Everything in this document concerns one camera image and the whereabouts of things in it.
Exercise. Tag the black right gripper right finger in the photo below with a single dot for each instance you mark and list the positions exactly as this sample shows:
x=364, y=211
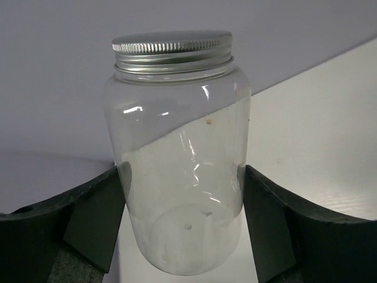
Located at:
x=296, y=240

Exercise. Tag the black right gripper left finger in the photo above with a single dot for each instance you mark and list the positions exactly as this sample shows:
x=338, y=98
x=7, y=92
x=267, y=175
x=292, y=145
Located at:
x=70, y=237

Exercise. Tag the clear jar metal lid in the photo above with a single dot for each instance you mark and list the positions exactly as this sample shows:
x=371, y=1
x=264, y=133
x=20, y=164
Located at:
x=177, y=110

